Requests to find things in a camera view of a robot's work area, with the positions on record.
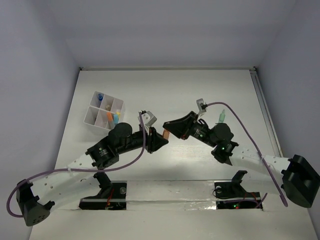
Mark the orange tip clear highlighter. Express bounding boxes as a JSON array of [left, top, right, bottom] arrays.
[[106, 112, 115, 130]]

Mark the orange highlighter pen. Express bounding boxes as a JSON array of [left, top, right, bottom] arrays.
[[162, 129, 170, 140]]

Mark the green highlighter pen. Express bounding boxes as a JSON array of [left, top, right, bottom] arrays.
[[218, 109, 226, 123]]

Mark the purple cable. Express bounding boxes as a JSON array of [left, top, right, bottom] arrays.
[[206, 101, 289, 208], [6, 113, 147, 218]]

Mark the white compartment organizer box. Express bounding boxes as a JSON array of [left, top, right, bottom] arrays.
[[83, 91, 125, 136]]

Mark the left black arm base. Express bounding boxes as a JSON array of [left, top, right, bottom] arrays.
[[78, 172, 127, 211]]

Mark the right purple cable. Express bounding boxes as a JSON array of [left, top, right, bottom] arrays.
[[206, 101, 289, 208]]

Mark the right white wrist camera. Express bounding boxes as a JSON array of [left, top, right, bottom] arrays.
[[196, 98, 208, 118]]

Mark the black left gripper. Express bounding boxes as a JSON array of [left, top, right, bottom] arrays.
[[116, 123, 168, 154]]

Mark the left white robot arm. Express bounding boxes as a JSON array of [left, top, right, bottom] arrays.
[[13, 122, 169, 227]]

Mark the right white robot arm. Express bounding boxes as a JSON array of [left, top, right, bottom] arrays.
[[163, 111, 320, 208]]

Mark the blue cap spray bottle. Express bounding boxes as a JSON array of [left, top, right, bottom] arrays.
[[97, 93, 104, 102]]

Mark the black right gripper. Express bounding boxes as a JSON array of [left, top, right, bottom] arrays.
[[161, 113, 217, 149]]

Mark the blue highlighter pen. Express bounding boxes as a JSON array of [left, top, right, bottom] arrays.
[[113, 114, 119, 125]]

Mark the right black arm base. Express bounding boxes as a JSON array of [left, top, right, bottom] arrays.
[[212, 170, 263, 210]]

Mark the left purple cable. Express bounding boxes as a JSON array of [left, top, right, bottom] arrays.
[[6, 113, 147, 218]]

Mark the silver taped front board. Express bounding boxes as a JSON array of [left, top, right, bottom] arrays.
[[125, 180, 217, 211]]

